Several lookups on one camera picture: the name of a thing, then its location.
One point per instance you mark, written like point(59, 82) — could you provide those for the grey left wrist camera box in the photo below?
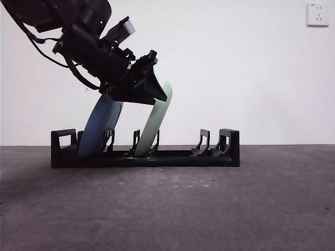
point(127, 26)

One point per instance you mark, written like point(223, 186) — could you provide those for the white wall socket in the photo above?
point(318, 15)

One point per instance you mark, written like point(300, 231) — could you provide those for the pale green round plate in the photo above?
point(154, 123)

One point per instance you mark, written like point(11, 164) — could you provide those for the black plastic plate rack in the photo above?
point(235, 151)

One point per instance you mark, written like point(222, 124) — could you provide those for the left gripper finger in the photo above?
point(154, 87)
point(138, 97)

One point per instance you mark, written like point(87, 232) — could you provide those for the blue round plate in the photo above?
point(96, 128)

